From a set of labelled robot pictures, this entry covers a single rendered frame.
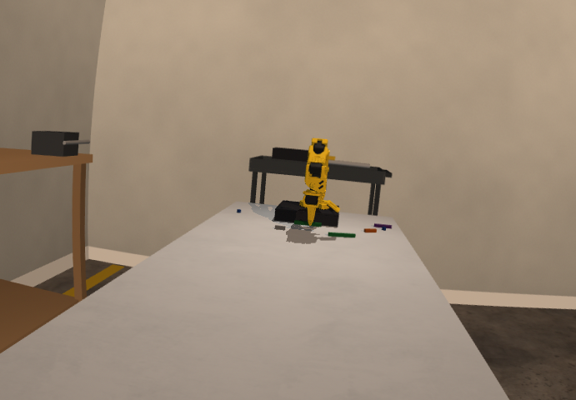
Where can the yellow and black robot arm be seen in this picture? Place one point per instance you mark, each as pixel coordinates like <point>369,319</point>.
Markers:
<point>315,164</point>

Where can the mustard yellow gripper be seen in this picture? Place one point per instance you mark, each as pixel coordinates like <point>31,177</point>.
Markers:
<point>311,201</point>

